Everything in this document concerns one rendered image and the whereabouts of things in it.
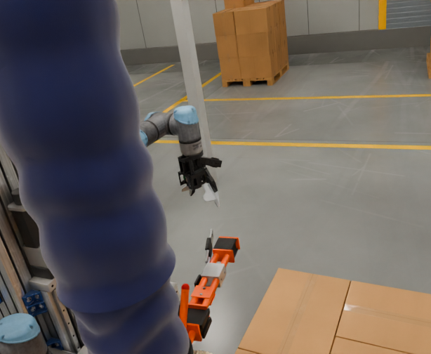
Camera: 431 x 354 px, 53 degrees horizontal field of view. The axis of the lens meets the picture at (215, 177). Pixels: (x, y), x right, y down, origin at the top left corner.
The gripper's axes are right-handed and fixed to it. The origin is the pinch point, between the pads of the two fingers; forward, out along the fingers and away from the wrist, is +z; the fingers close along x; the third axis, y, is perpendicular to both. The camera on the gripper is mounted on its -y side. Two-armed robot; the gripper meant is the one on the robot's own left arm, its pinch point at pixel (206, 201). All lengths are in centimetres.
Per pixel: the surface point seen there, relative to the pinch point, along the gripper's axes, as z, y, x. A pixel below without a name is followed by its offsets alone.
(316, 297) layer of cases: 82, -56, 4
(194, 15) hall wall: 30, -653, -775
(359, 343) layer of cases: 82, -43, 35
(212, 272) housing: 13.5, 15.7, 17.4
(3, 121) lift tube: -59, 66, 42
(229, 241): 12.7, 1.3, 10.8
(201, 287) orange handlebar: 13.7, 22.8, 20.1
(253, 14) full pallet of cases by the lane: 11, -506, -438
